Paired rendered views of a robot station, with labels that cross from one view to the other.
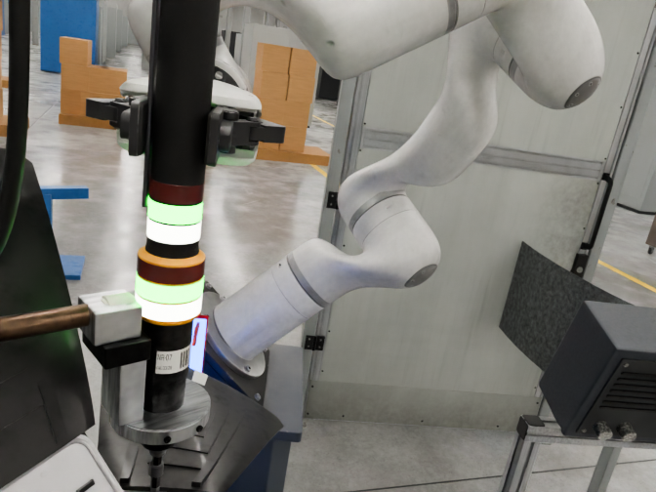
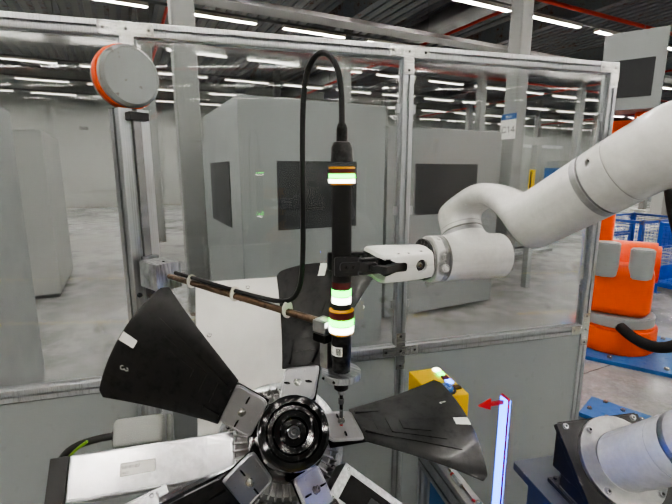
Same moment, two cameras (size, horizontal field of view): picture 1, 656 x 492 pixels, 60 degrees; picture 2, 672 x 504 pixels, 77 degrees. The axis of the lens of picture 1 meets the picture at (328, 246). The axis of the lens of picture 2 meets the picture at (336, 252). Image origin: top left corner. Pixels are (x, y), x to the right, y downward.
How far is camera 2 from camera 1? 0.66 m
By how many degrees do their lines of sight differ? 81
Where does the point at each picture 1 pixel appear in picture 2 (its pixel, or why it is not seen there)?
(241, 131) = (364, 266)
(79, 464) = (312, 373)
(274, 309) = (634, 449)
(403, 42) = (551, 223)
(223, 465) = (389, 438)
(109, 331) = (316, 327)
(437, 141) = not seen: outside the picture
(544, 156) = not seen: outside the picture
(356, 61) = (520, 236)
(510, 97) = not seen: outside the picture
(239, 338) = (607, 460)
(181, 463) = (377, 423)
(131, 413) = (323, 363)
